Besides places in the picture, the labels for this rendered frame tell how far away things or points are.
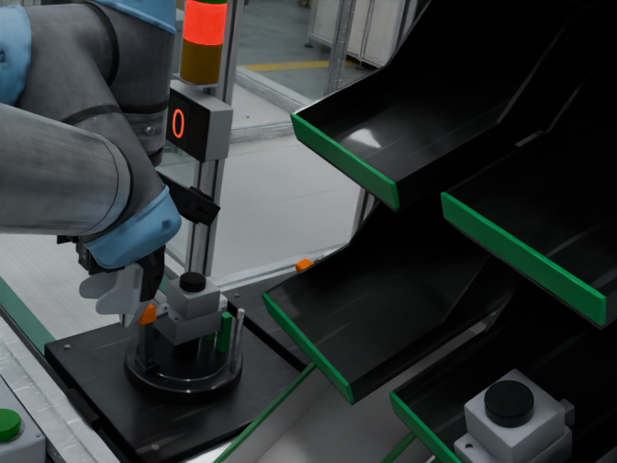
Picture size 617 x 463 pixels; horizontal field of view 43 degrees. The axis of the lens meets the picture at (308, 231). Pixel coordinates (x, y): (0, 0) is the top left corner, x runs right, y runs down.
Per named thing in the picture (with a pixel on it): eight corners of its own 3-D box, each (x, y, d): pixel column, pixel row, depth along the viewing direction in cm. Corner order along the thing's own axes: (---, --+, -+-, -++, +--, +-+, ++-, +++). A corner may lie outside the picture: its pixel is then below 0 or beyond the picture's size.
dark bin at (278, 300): (352, 407, 58) (332, 340, 53) (267, 313, 67) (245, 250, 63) (622, 228, 66) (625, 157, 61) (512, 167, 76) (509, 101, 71)
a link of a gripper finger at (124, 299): (85, 337, 82) (88, 261, 78) (135, 322, 85) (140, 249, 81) (99, 353, 80) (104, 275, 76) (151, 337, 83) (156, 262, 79)
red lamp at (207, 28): (197, 46, 95) (201, 5, 93) (175, 34, 98) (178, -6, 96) (230, 44, 98) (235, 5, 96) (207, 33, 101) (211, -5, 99)
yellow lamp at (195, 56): (194, 85, 97) (197, 46, 95) (172, 73, 100) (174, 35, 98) (226, 83, 101) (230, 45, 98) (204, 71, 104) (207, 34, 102)
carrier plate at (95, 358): (147, 481, 79) (148, 466, 79) (43, 356, 94) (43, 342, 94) (319, 403, 95) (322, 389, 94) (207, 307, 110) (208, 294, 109)
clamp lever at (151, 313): (144, 367, 88) (140, 313, 84) (135, 358, 89) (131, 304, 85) (171, 355, 90) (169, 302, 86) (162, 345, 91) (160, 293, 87)
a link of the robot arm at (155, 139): (141, 84, 77) (187, 112, 72) (139, 129, 79) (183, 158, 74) (71, 90, 72) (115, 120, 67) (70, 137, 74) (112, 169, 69)
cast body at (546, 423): (501, 513, 50) (495, 450, 45) (455, 468, 53) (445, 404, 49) (595, 439, 52) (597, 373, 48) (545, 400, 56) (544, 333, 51)
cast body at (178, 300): (174, 346, 88) (179, 294, 85) (153, 327, 91) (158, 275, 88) (234, 326, 93) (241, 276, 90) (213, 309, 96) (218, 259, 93)
